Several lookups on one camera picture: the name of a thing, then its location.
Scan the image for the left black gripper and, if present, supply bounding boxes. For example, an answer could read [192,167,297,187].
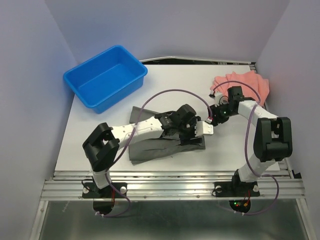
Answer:
[176,115,202,146]

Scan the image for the grey skirt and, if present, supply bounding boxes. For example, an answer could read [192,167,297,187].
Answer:
[128,104,206,165]

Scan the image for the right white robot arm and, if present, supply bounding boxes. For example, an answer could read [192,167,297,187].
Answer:
[210,86,293,196]

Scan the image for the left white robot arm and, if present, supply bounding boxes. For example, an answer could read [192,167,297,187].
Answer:
[82,104,201,197]

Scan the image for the pink folded skirt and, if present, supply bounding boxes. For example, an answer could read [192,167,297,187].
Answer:
[210,70,270,106]

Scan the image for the blue plastic bin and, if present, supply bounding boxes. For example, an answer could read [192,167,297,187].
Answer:
[63,45,148,114]

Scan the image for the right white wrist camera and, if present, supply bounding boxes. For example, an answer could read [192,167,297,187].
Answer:
[209,91,228,105]

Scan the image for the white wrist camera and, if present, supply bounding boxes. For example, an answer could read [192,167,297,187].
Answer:
[194,120,214,137]
[209,91,228,105]

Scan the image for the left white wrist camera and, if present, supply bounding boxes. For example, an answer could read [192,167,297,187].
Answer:
[194,120,214,137]

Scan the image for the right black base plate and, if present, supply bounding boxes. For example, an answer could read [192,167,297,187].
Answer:
[211,181,260,198]

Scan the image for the aluminium rail frame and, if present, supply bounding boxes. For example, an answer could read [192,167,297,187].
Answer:
[30,63,316,240]

